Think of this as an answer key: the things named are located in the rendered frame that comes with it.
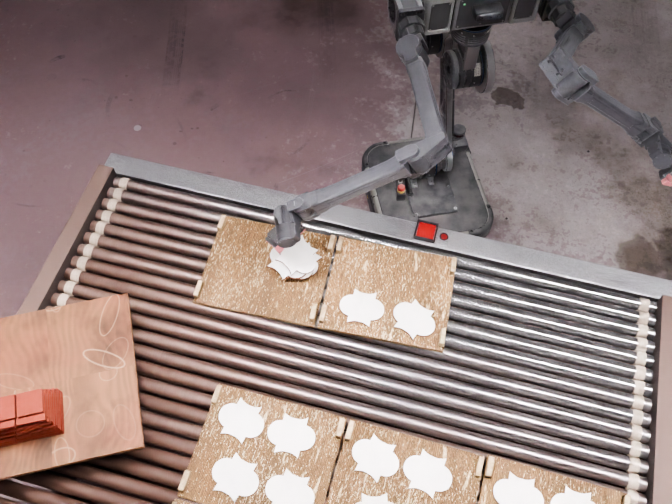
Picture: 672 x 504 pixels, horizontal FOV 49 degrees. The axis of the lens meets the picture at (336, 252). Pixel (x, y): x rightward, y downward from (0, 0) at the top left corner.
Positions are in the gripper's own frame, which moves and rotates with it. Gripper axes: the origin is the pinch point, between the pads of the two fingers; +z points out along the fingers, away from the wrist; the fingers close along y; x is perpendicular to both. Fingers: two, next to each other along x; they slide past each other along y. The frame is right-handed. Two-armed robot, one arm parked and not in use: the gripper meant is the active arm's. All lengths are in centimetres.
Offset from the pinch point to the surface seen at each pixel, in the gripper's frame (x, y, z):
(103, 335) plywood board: 16, -62, -3
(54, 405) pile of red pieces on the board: 6, -85, -10
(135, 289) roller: 29, -44, 10
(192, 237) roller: 30.7, -16.9, 10.5
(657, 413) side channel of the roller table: -120, 38, 8
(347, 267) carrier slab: -17.4, 10.9, 9.0
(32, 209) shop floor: 156, -37, 103
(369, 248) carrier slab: -17.7, 21.6, 9.3
